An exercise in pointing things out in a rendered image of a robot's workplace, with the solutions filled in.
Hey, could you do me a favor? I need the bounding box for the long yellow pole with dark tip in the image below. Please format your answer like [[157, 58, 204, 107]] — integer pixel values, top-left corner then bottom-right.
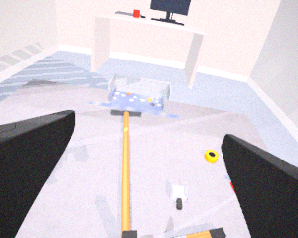
[[176, 228, 227, 238]]

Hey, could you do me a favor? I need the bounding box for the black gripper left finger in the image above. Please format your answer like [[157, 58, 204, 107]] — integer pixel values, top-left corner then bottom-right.
[[0, 110, 76, 238]]

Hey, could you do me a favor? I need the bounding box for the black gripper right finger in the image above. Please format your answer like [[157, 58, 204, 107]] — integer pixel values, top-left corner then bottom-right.
[[221, 134, 298, 238]]

